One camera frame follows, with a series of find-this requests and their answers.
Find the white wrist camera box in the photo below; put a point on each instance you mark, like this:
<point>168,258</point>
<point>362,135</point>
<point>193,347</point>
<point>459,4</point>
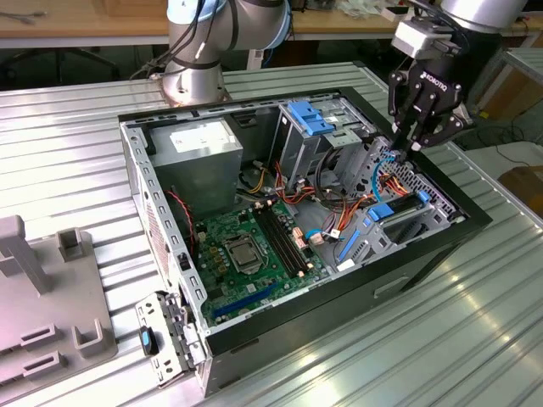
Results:
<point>411,36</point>

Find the aluminium profile frame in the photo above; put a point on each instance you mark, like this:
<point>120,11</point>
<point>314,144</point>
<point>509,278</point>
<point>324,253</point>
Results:
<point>526,55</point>

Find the grey perforated disk bay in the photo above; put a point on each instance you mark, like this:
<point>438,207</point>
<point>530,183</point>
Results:
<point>439,216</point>

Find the grey power supply unit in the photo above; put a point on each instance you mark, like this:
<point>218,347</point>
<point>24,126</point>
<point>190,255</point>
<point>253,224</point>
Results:
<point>195,178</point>

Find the black RAM slot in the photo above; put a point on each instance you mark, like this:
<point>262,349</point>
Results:
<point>276,242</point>
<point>287,239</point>

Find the blue expansion slot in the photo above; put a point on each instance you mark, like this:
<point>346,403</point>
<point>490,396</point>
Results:
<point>244,302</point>

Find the blue plastic drive bracket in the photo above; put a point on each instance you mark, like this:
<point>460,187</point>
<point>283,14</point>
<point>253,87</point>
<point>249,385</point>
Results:
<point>309,118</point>

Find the grey metal drive cage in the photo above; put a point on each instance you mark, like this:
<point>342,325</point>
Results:
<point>297,148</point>

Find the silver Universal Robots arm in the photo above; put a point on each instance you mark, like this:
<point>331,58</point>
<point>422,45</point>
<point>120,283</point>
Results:
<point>191,80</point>

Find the wooden workbench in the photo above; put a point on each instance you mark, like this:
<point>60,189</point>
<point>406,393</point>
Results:
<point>85,21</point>

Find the grey parts rack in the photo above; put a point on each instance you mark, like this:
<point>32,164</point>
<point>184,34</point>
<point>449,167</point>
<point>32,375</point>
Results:
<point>51,297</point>

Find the silver CPU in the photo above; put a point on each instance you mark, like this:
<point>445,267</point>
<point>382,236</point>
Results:
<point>242,257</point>

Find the small white box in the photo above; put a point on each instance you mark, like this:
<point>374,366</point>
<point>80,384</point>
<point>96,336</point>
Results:
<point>392,12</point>

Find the green motherboard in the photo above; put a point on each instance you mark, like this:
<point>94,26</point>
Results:
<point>231,282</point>

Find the silver slot retention bracket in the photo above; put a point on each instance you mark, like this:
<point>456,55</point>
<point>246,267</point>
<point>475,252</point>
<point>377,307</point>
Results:
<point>150,313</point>

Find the black latch with blue button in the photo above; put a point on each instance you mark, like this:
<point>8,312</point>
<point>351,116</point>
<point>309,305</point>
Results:
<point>147,340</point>

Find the brown cardboard box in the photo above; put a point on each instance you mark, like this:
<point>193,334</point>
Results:
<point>526,186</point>

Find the hard disk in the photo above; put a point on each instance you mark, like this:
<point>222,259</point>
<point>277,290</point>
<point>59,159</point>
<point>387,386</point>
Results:
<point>382,212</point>

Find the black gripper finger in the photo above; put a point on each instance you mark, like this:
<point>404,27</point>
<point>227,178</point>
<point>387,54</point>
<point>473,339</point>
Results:
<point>445,129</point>
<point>399,127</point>

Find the black open PC case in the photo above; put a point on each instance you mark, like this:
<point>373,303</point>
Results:
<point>339,313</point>

